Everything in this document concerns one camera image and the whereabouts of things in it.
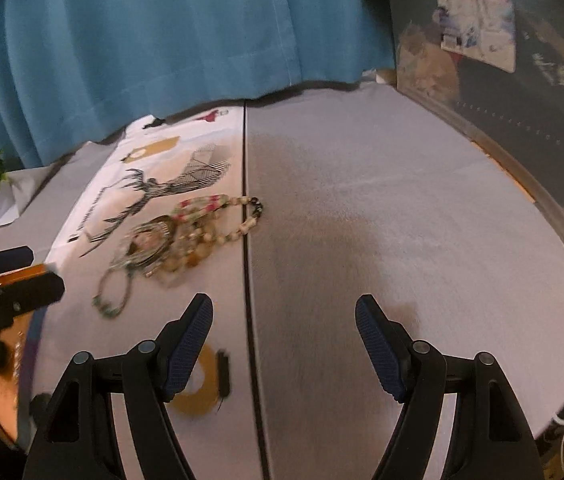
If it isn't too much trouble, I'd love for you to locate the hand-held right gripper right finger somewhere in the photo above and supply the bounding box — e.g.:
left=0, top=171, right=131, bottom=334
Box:
left=354, top=294, right=545, bottom=480

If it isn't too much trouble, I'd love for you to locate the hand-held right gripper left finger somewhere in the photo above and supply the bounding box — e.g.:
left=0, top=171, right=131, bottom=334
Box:
left=22, top=292, right=214, bottom=480

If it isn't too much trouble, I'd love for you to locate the copper metal tray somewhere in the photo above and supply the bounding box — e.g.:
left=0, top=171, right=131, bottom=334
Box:
left=0, top=264, right=58, bottom=446

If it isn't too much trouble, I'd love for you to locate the pink translucent bead bracelet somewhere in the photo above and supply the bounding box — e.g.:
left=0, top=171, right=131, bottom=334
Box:
left=154, top=230, right=223, bottom=287

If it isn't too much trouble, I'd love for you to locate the pearl bracelet with charms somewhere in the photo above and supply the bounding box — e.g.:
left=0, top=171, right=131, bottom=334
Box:
left=214, top=196, right=266, bottom=248

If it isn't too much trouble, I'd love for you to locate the pink white bead bracelet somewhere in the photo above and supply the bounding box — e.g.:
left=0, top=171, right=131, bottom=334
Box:
left=178, top=194, right=231, bottom=222

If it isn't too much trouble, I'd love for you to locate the grey printed tablecloth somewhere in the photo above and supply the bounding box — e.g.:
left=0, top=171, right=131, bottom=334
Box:
left=0, top=82, right=564, bottom=480

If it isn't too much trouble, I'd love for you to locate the blue curtain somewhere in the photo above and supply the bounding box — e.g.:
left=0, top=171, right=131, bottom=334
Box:
left=0, top=0, right=397, bottom=170

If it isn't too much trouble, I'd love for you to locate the dark plastic storage bag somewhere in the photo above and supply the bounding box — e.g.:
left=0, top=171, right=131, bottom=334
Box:
left=379, top=0, right=564, bottom=272

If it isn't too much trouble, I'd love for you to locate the white paper label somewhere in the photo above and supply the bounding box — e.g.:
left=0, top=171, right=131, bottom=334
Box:
left=434, top=0, right=518, bottom=73

